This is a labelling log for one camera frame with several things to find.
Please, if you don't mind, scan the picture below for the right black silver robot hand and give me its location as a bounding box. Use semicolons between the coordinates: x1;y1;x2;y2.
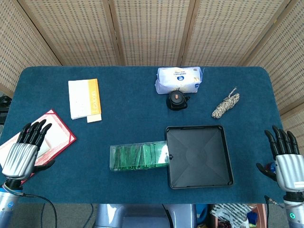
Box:
256;125;304;192

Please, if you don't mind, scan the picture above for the wicker folding screen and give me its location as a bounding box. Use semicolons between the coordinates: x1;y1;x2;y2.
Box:
0;0;304;152

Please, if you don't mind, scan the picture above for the black plastic tray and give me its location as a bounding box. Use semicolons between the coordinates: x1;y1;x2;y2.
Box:
165;124;235;190

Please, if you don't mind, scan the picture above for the blue felt table cloth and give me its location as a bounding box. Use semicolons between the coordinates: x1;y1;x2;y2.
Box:
0;66;301;205

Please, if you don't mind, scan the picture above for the coiled black white rope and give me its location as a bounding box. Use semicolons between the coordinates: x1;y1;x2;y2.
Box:
211;86;240;119

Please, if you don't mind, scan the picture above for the blue-grey robot torso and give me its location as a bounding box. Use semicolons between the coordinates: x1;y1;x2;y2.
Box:
95;203;198;228

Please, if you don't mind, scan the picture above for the cola bottle with blue cap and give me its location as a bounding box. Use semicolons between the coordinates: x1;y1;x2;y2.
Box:
265;161;277;174

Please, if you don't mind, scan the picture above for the small cream card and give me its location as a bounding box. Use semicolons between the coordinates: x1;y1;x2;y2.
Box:
86;114;103;124

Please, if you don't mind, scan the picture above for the white tissue pack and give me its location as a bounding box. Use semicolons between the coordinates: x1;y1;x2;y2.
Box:
154;66;205;95

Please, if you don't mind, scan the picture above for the clear box of green items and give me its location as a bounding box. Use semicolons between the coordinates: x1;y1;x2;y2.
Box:
109;140;170;172

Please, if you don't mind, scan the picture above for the black cable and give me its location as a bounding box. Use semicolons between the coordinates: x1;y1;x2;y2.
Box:
14;190;58;228

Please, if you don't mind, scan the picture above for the white yellow booklet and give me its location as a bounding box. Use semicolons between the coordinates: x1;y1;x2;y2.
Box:
68;78;102;120

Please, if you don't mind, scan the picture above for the black equipment beside table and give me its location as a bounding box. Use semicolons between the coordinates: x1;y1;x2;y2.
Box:
0;95;12;124

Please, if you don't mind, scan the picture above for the red certificate folder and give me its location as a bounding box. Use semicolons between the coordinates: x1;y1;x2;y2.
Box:
0;109;77;185

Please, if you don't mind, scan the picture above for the black lid with orange button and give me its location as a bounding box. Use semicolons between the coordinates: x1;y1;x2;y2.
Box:
165;90;190;111

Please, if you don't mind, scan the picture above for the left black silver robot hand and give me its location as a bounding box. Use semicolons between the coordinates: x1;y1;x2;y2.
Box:
1;119;56;184

